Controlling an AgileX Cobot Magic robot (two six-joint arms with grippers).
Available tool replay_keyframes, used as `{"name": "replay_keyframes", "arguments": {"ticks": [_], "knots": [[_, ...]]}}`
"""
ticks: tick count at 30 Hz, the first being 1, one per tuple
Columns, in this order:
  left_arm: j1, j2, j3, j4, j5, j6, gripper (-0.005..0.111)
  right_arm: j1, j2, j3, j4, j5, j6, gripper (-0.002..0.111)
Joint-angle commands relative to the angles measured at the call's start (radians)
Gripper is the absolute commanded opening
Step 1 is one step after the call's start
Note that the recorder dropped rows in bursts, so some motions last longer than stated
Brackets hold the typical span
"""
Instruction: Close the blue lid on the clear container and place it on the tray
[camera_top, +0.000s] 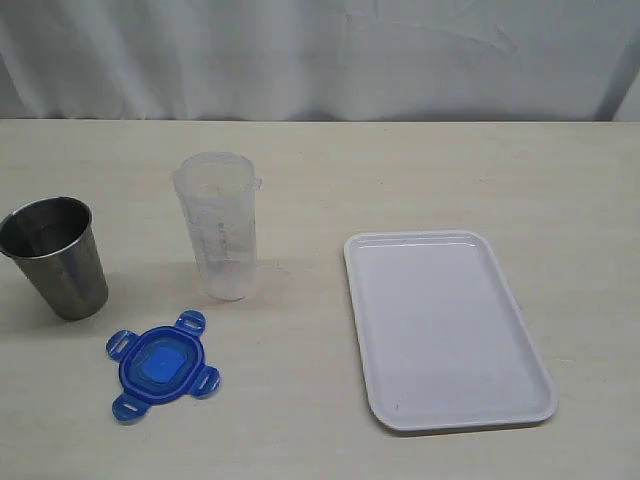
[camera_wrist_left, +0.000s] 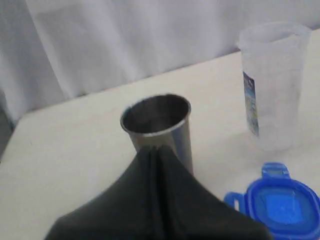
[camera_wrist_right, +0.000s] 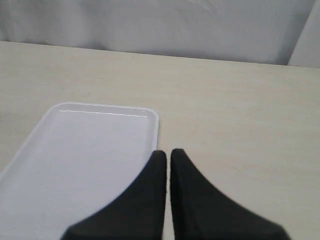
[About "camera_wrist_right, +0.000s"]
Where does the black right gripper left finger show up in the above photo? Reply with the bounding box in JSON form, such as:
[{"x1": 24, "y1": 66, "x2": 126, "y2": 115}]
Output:
[{"x1": 61, "y1": 150, "x2": 167, "y2": 240}]

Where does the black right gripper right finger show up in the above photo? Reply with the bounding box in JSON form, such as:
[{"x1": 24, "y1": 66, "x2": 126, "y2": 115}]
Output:
[{"x1": 170, "y1": 148, "x2": 290, "y2": 240}]

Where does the white plastic tray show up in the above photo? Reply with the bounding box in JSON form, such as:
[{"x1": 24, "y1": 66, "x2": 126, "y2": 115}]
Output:
[{"x1": 0, "y1": 102, "x2": 159, "y2": 240}]

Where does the white backdrop curtain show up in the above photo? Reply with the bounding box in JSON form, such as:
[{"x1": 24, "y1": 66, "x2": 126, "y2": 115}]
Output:
[{"x1": 0, "y1": 0, "x2": 320, "y2": 68}]

